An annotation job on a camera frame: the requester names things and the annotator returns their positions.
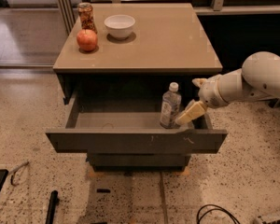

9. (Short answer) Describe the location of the black cable loop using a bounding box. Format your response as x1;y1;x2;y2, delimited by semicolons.
196;203;241;224

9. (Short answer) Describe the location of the red apple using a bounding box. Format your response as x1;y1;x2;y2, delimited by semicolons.
77;29;98;51

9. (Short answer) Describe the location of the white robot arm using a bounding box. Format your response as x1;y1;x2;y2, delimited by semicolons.
175;51;280;126

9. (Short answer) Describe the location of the open grey top drawer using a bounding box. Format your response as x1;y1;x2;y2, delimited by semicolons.
46;88;227;155

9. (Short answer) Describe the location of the white ceramic bowl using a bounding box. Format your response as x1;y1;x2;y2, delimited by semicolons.
105;14;135;40

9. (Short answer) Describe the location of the thin cable on floor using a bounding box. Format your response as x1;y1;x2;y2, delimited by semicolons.
8;161;30;187

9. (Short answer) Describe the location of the black bar on floor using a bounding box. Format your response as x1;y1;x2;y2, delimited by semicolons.
45;190;59;224

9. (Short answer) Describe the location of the small black tape piece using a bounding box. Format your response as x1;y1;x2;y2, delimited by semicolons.
96;189;111;193

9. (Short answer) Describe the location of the grey cabinet with counter top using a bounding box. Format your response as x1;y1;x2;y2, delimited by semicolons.
53;4;222;170

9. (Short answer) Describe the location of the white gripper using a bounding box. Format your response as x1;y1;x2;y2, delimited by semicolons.
175;75;228;126

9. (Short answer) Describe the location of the clear plastic water bottle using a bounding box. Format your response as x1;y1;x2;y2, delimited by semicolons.
160;82;181;129

